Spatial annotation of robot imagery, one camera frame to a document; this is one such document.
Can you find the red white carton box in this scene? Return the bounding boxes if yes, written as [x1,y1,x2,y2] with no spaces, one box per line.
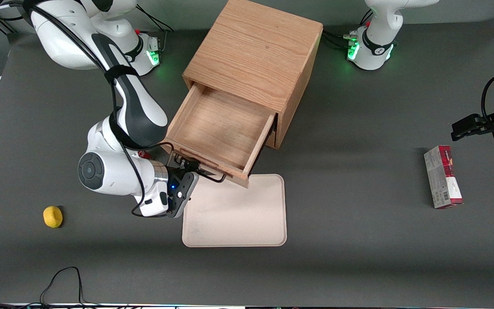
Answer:
[424,145,464,209]

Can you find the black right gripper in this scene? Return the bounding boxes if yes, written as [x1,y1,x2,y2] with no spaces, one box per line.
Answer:
[168,155,200,218]

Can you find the beige plastic tray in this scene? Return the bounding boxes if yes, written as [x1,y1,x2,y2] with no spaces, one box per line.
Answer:
[182,174,287,248]

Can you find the black base cables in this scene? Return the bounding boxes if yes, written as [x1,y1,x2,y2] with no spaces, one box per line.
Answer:
[323,9,374,50]
[137,6,175,54]

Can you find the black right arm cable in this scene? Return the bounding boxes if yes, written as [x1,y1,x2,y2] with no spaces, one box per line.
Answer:
[0,0,170,218]

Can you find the wooden drawer cabinet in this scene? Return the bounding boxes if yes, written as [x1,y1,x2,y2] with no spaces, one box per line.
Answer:
[182,0,324,150]

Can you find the yellow lemon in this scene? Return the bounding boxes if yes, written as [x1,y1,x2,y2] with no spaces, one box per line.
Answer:
[43,206,64,228]

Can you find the black left base cables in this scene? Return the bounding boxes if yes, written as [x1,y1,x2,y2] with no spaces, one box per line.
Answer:
[323,9,374,50]

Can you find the thin black loose cable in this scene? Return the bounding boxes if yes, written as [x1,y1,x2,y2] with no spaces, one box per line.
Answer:
[40,267,85,307]

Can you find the black right base cables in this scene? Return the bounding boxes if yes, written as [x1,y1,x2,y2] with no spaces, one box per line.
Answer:
[137,6,175,54]

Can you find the black metal drawer handle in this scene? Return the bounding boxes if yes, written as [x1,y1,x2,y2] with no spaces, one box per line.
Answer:
[170,150,227,183]

